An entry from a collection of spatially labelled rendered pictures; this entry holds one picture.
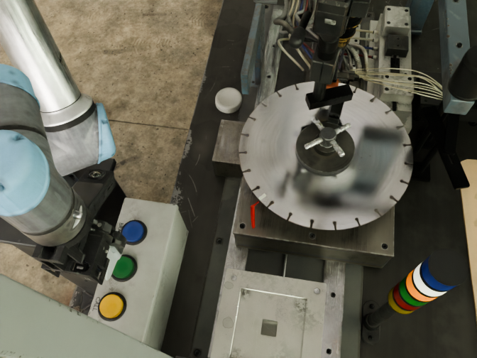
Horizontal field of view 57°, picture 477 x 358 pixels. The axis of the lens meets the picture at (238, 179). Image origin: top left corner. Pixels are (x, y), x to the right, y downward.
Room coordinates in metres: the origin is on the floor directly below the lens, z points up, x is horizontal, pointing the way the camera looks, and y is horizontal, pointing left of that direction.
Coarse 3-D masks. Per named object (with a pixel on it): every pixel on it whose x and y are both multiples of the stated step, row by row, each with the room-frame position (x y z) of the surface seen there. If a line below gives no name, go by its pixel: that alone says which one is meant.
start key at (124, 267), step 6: (120, 258) 0.26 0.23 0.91; (126, 258) 0.25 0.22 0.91; (120, 264) 0.24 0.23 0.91; (126, 264) 0.24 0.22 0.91; (132, 264) 0.24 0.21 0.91; (114, 270) 0.23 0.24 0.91; (120, 270) 0.23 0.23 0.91; (126, 270) 0.23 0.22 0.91; (132, 270) 0.23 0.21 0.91; (120, 276) 0.22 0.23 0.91; (126, 276) 0.22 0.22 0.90
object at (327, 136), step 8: (312, 120) 0.45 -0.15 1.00; (320, 128) 0.43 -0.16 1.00; (328, 128) 0.43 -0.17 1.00; (344, 128) 0.43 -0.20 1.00; (320, 136) 0.41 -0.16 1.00; (328, 136) 0.41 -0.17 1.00; (312, 144) 0.40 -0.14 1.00; (320, 144) 0.41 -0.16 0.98; (328, 144) 0.40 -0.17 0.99; (336, 144) 0.39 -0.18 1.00
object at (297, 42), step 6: (306, 12) 0.50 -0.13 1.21; (306, 18) 0.49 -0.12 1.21; (300, 24) 0.48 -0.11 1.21; (306, 24) 0.48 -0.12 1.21; (294, 30) 0.46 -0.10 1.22; (300, 30) 0.46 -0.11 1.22; (294, 36) 0.44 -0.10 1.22; (300, 36) 0.44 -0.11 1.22; (294, 42) 0.44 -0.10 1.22; (300, 42) 0.44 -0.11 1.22; (294, 48) 0.44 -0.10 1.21
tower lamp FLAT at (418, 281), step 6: (420, 264) 0.13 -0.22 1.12; (414, 270) 0.13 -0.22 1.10; (414, 276) 0.12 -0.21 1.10; (420, 276) 0.12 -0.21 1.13; (414, 282) 0.12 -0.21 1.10; (420, 282) 0.11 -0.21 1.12; (420, 288) 0.11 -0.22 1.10; (426, 288) 0.10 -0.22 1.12; (426, 294) 0.10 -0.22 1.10; (432, 294) 0.10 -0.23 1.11; (438, 294) 0.10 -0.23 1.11
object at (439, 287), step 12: (444, 252) 0.14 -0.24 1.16; (456, 252) 0.14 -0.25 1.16; (432, 264) 0.12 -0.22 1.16; (444, 264) 0.12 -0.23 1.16; (456, 264) 0.12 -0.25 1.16; (432, 276) 0.11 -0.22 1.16; (444, 276) 0.11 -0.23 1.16; (456, 276) 0.11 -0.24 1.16; (432, 288) 0.10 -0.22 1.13; (444, 288) 0.10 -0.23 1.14
